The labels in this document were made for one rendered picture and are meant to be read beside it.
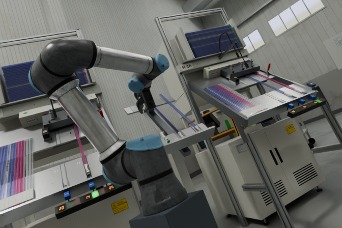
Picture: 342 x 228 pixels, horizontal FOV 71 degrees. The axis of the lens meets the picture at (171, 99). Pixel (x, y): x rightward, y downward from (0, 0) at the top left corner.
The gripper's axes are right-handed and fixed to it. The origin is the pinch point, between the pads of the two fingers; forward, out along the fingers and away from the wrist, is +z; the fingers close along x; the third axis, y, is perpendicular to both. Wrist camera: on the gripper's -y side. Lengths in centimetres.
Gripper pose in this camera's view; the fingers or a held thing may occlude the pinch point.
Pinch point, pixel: (143, 112)
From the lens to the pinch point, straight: 139.1
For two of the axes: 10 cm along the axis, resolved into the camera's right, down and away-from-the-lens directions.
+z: -1.4, 7.2, 6.8
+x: -8.7, 2.5, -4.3
